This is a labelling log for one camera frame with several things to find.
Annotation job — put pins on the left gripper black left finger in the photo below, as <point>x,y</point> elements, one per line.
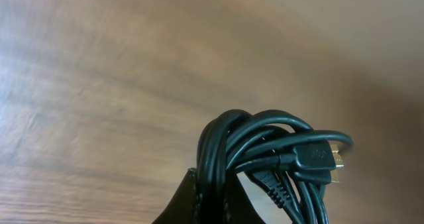
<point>183,207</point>

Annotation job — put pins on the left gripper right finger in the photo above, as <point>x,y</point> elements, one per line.
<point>240,208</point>

